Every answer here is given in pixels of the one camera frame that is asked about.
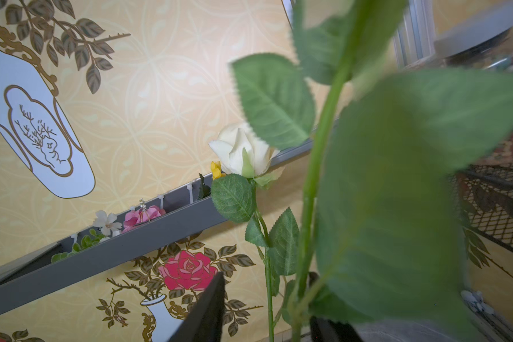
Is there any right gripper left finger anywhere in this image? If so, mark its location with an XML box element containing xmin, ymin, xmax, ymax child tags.
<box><xmin>169</xmin><ymin>272</ymin><xmax>225</xmax><ymax>342</ymax></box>

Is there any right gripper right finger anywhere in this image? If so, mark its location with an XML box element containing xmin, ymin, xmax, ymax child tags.
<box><xmin>308</xmin><ymin>271</ymin><xmax>364</xmax><ymax>342</ymax></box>

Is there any white rose stem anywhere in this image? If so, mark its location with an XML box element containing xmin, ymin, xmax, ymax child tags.
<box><xmin>211</xmin><ymin>1</ymin><xmax>513</xmax><ymax>341</ymax></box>

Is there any pink flower in tray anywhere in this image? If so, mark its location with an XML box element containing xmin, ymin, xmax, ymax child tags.
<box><xmin>123</xmin><ymin>206</ymin><xmax>166</xmax><ymax>233</ymax></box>

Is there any white flower in tray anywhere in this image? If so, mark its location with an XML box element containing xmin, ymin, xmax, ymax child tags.
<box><xmin>93</xmin><ymin>210</ymin><xmax>123</xmax><ymax>237</ymax></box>

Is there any yellow flower in tray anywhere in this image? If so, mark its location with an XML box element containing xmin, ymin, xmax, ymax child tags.
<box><xmin>210</xmin><ymin>161</ymin><xmax>226</xmax><ymax>180</ymax></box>

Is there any glass jar with white lid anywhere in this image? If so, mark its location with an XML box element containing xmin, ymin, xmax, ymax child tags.
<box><xmin>405</xmin><ymin>0</ymin><xmax>513</xmax><ymax>71</ymax></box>

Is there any grey wall planter tray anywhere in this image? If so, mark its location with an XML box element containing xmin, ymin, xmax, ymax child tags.
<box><xmin>0</xmin><ymin>140</ymin><xmax>339</xmax><ymax>318</ymax></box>

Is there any black wire wall basket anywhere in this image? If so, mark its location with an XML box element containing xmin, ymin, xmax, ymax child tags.
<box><xmin>452</xmin><ymin>134</ymin><xmax>513</xmax><ymax>267</ymax></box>

